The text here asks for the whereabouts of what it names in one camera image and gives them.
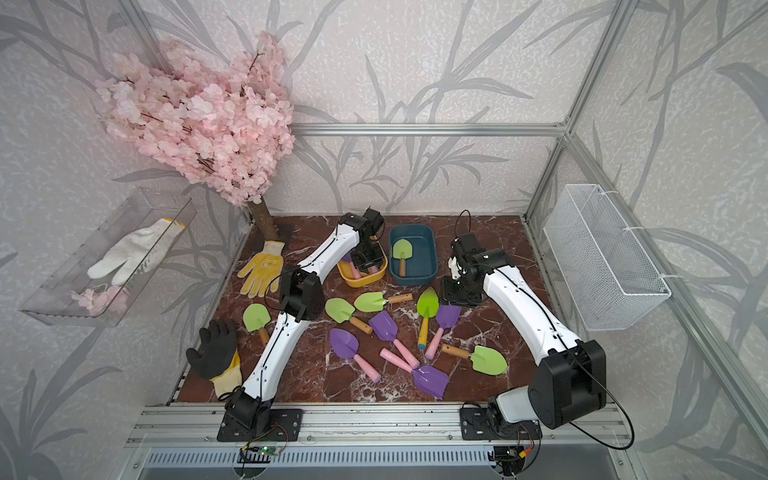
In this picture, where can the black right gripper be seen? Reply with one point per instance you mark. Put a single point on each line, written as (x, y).
(447, 295)

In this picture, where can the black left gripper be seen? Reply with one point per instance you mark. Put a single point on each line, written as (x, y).
(365, 266)

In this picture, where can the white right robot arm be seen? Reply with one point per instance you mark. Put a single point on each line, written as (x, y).
(569, 382)

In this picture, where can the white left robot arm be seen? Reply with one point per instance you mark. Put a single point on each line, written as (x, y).
(302, 301)

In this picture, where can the yellow storage box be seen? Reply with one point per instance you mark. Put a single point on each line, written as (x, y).
(366, 279)

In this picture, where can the dark teal storage box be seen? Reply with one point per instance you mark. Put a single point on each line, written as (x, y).
(421, 268)

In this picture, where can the yellow rubber glove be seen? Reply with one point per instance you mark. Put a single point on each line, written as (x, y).
(262, 272)

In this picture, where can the green shovel far left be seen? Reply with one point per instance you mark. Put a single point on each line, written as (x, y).
(255, 318)

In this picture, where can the black and yellow glove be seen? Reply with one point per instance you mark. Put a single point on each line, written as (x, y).
(217, 359)

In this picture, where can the pink cherry blossom tree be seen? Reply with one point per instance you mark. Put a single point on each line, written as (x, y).
(224, 128)

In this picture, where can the white cotton glove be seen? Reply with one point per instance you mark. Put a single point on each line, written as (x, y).
(137, 252)

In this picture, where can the pink blossom sprig on shelf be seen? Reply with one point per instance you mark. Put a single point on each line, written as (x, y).
(96, 301)

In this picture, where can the purple square shovel pink handle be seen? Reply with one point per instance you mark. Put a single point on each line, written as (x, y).
(426, 378)
(387, 330)
(447, 317)

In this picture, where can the green trowel yellow handle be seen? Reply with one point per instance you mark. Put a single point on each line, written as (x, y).
(427, 306)

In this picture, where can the white wire mesh basket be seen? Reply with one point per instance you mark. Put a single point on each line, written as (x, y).
(611, 278)

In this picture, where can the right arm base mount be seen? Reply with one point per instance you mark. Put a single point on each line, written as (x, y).
(487, 423)

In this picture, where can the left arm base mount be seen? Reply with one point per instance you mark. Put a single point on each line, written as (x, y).
(249, 419)

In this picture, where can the aluminium front rail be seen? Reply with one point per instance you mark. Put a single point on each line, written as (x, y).
(321, 425)

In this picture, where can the clear acrylic wall shelf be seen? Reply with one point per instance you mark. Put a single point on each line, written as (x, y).
(96, 285)

